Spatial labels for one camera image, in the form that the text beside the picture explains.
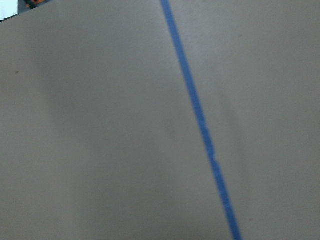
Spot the dark orange object at edge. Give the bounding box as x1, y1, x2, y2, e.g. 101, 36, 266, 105
18, 0, 51, 11

